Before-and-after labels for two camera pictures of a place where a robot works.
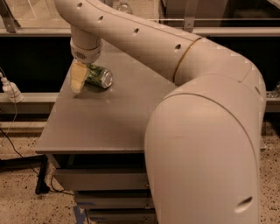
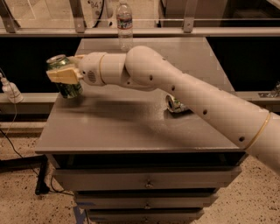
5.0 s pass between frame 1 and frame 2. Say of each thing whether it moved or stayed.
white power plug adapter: stayed
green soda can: moved
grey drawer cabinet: stayed
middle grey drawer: stayed
